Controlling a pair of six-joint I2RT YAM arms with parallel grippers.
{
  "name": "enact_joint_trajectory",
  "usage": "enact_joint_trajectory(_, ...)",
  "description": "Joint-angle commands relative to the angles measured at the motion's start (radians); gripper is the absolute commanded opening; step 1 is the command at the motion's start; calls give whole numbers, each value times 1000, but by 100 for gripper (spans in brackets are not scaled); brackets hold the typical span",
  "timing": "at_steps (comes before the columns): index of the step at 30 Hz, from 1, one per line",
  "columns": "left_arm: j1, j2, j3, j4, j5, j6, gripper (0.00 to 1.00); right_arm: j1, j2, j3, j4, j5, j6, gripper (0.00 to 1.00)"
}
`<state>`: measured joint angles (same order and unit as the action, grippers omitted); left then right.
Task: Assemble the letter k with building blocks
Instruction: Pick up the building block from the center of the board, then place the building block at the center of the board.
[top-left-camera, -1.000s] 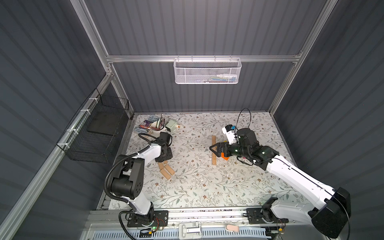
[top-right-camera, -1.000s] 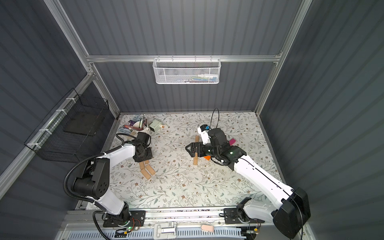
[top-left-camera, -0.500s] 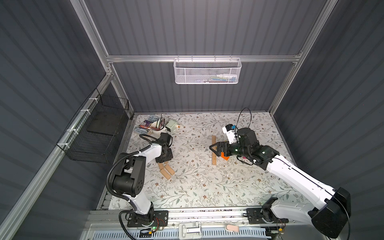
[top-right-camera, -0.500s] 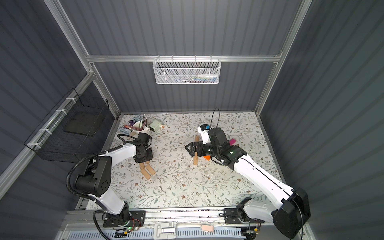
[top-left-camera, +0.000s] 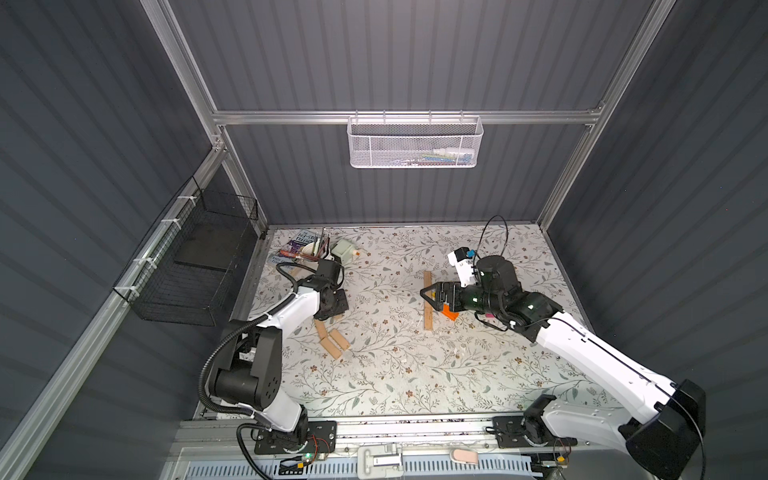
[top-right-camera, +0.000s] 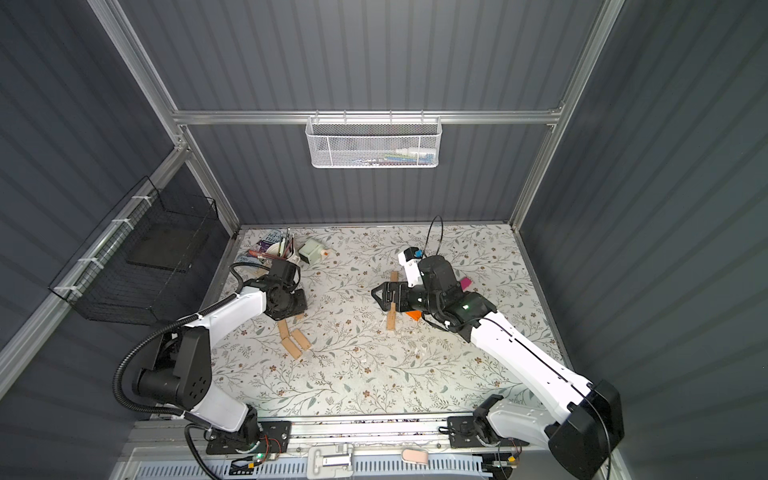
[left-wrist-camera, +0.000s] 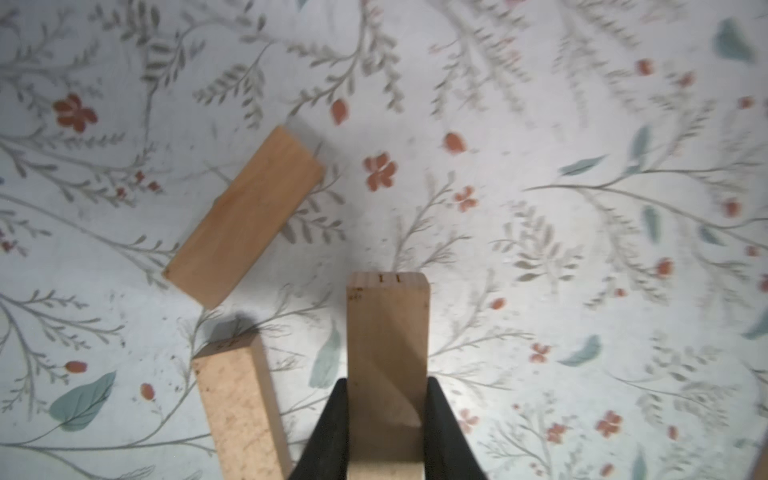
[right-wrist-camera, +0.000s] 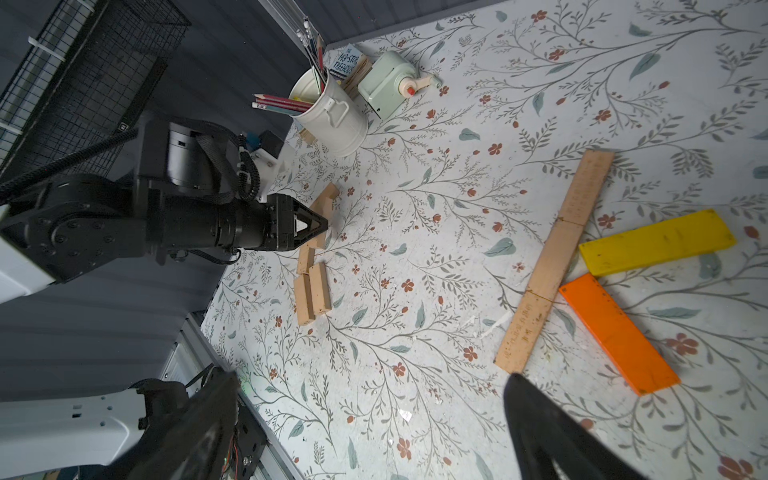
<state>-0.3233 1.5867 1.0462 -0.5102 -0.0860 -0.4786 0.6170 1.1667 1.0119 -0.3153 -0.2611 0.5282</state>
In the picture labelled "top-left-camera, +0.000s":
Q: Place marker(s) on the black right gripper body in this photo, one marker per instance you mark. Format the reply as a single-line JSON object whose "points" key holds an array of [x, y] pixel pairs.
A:
{"points": [[452, 294]]}

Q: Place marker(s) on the white pen cup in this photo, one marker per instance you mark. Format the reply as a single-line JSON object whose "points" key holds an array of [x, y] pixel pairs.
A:
{"points": [[314, 251]]}

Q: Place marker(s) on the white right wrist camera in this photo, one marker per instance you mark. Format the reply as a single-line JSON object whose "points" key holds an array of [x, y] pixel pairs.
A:
{"points": [[462, 259]]}

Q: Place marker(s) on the pale green small box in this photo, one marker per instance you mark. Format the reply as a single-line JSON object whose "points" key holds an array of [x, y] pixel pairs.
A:
{"points": [[345, 251]]}

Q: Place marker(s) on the black wire mesh basket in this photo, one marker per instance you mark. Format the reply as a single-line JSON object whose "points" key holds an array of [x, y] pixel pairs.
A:
{"points": [[196, 264]]}

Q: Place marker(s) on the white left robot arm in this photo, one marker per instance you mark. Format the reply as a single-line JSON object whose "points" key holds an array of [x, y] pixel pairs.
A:
{"points": [[242, 376]]}

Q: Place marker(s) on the blue book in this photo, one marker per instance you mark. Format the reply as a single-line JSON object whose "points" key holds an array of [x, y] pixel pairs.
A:
{"points": [[288, 251]]}

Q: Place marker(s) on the white wire mesh basket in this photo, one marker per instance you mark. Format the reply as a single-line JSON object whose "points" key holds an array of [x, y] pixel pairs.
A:
{"points": [[414, 142]]}

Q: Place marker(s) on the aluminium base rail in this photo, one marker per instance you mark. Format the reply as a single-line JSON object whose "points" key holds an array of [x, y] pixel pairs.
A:
{"points": [[380, 447]]}

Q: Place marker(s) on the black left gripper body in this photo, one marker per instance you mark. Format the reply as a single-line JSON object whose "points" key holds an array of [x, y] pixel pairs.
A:
{"points": [[336, 302]]}

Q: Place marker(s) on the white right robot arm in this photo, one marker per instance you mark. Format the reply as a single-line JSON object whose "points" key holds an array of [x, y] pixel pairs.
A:
{"points": [[659, 423]]}

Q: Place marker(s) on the orange building block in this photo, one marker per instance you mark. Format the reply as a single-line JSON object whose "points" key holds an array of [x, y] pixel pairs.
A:
{"points": [[447, 312]]}

